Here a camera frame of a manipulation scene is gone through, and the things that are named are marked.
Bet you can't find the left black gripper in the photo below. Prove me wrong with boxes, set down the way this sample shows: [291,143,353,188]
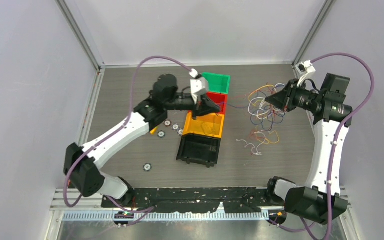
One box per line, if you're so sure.
[165,93,220,120]

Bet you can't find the multicolour wire bundle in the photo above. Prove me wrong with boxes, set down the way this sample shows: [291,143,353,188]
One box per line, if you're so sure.
[226,82,287,157]

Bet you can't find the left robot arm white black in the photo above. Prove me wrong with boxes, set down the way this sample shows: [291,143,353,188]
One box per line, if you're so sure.
[63,73,221,207]

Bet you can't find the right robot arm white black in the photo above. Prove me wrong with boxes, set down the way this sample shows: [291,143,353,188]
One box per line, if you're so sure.
[265,73,353,225]

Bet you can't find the red plastic bin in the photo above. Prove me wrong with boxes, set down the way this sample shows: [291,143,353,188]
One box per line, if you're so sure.
[207,92,228,115]

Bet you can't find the yellow plastic bin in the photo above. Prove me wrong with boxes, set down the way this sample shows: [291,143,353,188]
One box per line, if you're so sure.
[183,112,225,139]

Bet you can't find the green plastic bin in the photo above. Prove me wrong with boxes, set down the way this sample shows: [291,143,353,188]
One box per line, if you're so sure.
[202,72,231,95]

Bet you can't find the round disc middle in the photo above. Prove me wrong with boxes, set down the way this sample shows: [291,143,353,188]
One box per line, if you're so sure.
[172,124,180,131]

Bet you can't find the round disc red centre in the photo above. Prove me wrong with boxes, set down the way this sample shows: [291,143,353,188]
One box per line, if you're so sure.
[164,120,172,127]

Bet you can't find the black plastic bin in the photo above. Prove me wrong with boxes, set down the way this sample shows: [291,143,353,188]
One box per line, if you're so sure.
[176,133,222,168]

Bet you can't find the round disc lower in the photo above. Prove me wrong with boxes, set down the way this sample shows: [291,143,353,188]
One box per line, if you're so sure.
[157,130,166,138]

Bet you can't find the yellow triangular plastic piece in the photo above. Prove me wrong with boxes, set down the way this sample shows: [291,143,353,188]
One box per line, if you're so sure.
[149,127,158,135]

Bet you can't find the lone round disc front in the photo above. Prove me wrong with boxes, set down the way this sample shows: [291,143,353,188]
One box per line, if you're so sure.
[143,163,152,172]

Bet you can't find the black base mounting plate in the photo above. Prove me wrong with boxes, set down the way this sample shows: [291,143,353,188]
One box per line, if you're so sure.
[99,186,285,214]

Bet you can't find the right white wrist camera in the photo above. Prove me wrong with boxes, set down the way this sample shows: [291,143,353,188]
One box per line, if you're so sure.
[293,60,316,87]

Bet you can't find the aluminium frame rail front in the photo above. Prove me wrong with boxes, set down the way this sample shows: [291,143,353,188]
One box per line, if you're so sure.
[49,188,352,222]

